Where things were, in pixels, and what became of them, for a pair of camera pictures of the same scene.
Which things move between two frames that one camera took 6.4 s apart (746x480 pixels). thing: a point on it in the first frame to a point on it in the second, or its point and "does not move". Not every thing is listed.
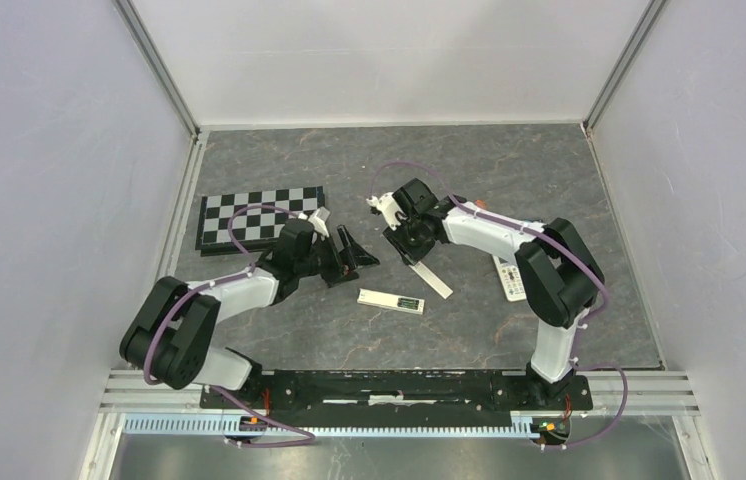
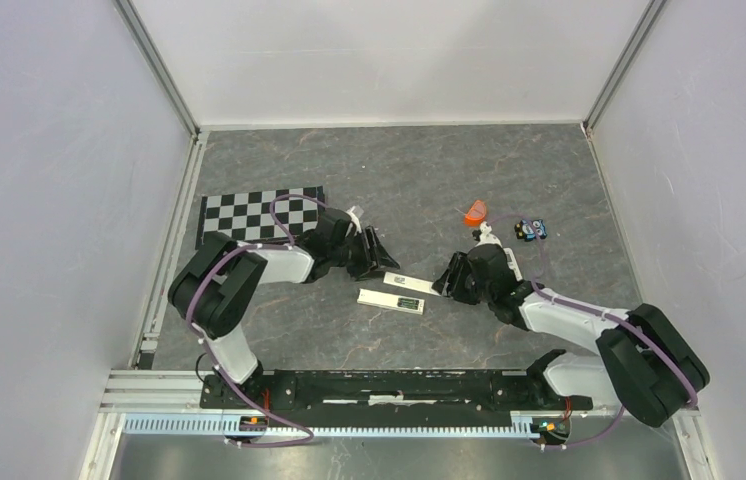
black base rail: (317, 399) does not move
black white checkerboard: (251, 221) does not move
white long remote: (434, 280) to (409, 282)
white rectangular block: (390, 301) does not move
